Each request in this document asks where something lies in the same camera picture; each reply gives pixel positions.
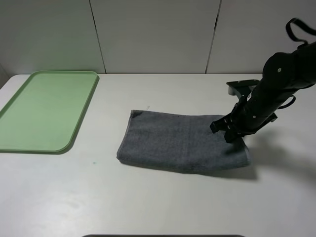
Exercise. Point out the grey towel with orange pattern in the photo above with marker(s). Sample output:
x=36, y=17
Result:
x=179, y=143

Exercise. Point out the light green plastic tray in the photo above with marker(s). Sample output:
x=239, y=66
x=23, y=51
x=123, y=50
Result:
x=45, y=113

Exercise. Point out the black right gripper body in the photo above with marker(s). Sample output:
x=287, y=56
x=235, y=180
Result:
x=242, y=120

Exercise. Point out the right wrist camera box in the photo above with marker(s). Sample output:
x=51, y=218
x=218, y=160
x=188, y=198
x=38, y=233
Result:
x=241, y=87

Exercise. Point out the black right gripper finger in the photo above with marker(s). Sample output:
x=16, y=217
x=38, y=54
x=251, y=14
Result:
x=223, y=124
x=231, y=135

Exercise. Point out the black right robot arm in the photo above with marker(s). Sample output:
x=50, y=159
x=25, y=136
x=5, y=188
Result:
x=283, y=75

